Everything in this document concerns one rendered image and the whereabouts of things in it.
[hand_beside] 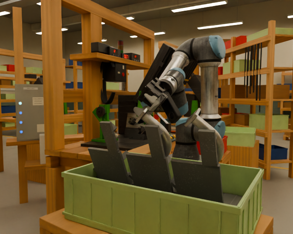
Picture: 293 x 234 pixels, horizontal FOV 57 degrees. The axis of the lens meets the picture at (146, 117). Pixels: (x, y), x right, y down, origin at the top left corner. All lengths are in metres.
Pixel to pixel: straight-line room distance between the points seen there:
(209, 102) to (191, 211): 0.73
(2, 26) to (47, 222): 12.65
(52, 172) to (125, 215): 1.08
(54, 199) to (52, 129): 0.46
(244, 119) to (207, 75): 3.58
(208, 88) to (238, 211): 0.78
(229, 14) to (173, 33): 2.32
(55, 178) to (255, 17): 10.10
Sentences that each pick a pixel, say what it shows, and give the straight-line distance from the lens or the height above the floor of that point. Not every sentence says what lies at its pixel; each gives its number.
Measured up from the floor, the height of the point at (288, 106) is 0.91.
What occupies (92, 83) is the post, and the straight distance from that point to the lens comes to 2.11.
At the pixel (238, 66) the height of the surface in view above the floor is 1.75.
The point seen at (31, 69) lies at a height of 2.14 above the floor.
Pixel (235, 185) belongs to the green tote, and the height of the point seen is 0.88.
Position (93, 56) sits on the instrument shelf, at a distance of 1.99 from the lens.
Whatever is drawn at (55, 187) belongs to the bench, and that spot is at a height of 0.64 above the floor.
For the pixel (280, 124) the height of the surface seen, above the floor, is 0.81.
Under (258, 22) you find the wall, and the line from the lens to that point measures 11.13.
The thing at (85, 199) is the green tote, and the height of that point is 0.88.
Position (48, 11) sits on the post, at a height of 1.75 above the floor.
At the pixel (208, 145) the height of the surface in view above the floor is 1.09.
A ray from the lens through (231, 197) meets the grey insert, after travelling 1.11.
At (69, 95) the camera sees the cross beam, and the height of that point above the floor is 1.23.
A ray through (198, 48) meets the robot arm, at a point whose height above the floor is 1.47.
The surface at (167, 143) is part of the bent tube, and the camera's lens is 0.88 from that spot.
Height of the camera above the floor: 1.23
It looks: 4 degrees down
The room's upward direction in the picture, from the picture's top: straight up
